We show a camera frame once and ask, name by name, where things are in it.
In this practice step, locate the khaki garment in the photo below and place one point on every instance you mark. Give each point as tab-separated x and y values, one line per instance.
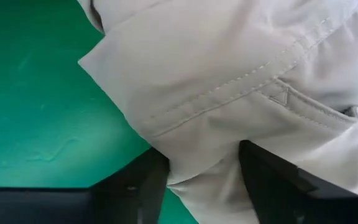
213	77

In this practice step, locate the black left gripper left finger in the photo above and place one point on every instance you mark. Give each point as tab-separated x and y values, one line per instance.
73	207

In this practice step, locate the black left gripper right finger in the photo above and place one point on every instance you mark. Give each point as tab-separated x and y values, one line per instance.
306	205

